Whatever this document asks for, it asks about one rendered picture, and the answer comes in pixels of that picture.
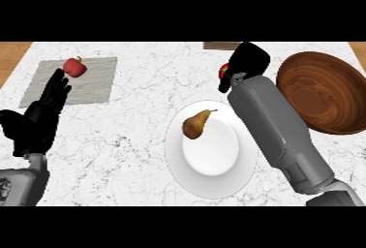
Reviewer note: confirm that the grey placemat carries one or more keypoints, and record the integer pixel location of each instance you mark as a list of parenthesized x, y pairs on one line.
[(90, 82)]

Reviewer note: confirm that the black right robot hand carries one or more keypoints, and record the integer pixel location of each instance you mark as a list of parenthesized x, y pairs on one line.
[(248, 61)]

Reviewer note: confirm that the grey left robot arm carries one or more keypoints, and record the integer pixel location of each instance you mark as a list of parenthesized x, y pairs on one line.
[(21, 184)]

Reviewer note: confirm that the brown pear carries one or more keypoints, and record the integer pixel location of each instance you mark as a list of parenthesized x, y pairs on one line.
[(195, 124)]

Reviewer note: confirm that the red tomato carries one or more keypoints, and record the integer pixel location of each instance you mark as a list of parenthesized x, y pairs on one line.
[(223, 70)]

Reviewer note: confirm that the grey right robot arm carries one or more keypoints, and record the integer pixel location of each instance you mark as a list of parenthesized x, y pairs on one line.
[(281, 135)]

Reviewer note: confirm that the red bell pepper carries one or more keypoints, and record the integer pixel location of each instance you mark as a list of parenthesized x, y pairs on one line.
[(74, 67)]

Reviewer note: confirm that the brown wooden bowl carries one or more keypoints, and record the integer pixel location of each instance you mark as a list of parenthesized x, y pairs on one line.
[(323, 93)]

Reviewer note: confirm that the white plate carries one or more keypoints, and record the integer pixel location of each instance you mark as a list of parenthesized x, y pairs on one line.
[(211, 155)]

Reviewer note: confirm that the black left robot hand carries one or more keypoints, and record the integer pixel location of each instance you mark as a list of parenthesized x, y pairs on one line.
[(39, 119)]

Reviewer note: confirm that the brown wooden block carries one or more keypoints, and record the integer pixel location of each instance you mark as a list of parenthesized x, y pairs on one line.
[(220, 45)]

